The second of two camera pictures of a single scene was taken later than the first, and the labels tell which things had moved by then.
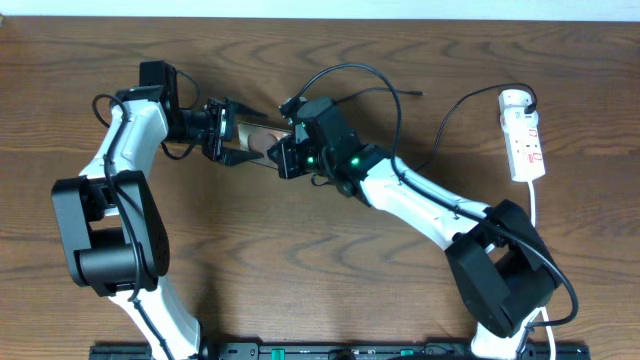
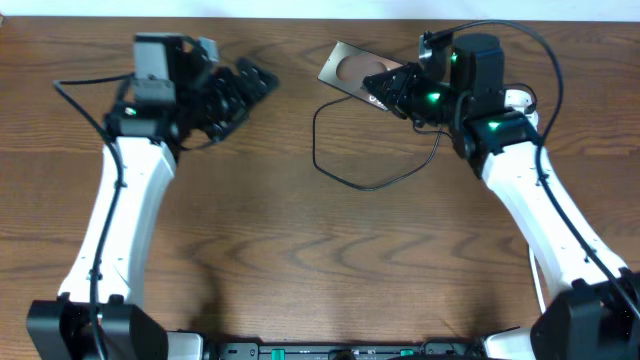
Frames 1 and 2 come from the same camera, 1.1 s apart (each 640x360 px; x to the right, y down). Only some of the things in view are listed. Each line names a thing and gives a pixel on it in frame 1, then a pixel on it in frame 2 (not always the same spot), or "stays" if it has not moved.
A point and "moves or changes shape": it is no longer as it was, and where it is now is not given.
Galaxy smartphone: (258, 138) to (347, 67)
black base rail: (345, 351) stays
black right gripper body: (297, 159) to (425, 100)
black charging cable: (530, 108) moves or changes shape
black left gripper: (219, 150) to (256, 82)
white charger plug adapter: (514, 100) stays
